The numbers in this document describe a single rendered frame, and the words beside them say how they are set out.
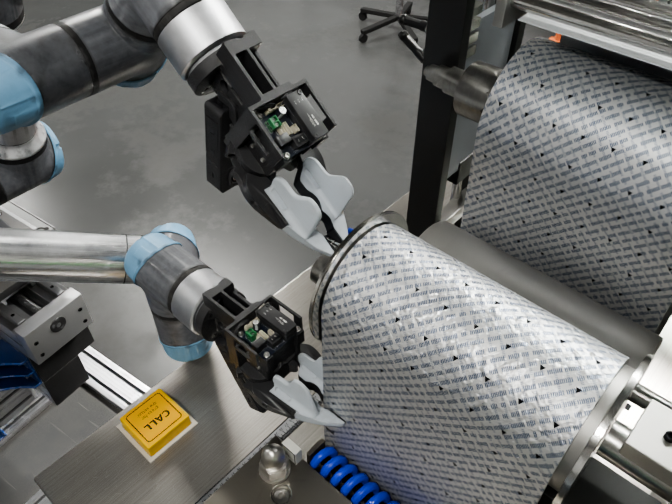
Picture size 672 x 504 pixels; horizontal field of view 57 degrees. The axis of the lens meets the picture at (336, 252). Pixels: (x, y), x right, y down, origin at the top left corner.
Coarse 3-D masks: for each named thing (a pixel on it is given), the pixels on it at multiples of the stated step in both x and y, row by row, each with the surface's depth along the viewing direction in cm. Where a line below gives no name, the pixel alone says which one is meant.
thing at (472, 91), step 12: (480, 60) 70; (468, 72) 68; (480, 72) 68; (492, 72) 67; (468, 84) 68; (480, 84) 67; (492, 84) 66; (456, 96) 69; (468, 96) 68; (480, 96) 67; (456, 108) 70; (468, 108) 69; (480, 108) 68
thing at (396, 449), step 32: (352, 384) 61; (352, 416) 65; (384, 416) 60; (352, 448) 69; (384, 448) 63; (416, 448) 58; (448, 448) 54; (384, 480) 68; (416, 480) 62; (448, 480) 57; (480, 480) 53
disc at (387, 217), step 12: (372, 216) 57; (384, 216) 58; (396, 216) 60; (360, 228) 56; (372, 228) 57; (348, 240) 55; (336, 252) 55; (348, 252) 56; (336, 264) 55; (324, 276) 55; (324, 288) 56; (312, 300) 56; (312, 312) 56; (312, 324) 58
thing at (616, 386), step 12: (624, 372) 47; (612, 384) 46; (624, 384) 46; (612, 396) 45; (600, 408) 45; (588, 420) 45; (600, 420) 44; (588, 432) 44; (576, 444) 45; (564, 456) 45; (576, 456) 45; (564, 468) 46; (552, 480) 47; (564, 480) 46
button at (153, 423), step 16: (144, 400) 89; (160, 400) 89; (128, 416) 87; (144, 416) 87; (160, 416) 87; (176, 416) 87; (128, 432) 87; (144, 432) 85; (160, 432) 85; (176, 432) 87; (144, 448) 85; (160, 448) 85
